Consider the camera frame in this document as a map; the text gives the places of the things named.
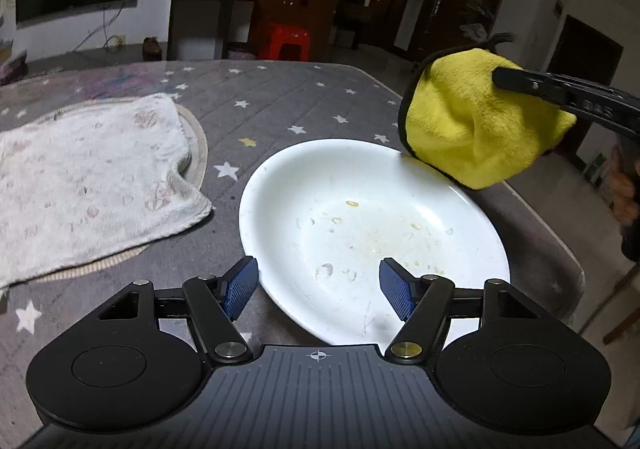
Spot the white stained towel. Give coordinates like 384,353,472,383
0,93,213,290

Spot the person's right hand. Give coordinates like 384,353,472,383
607,144,640,226

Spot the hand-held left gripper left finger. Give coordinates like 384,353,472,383
97,256,260,366

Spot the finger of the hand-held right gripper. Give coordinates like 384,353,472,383
492,66,572,106

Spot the red plastic stool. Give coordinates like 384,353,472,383
257,23,311,62

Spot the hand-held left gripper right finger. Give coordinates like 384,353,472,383
379,257,540,366

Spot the yellow cleaning cloth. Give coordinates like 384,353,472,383
398,43,578,190

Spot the white bowl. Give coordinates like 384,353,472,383
238,139,511,346

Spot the grey star-print tablecloth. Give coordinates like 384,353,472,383
0,60,587,430

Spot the round woven mat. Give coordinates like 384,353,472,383
30,98,210,286

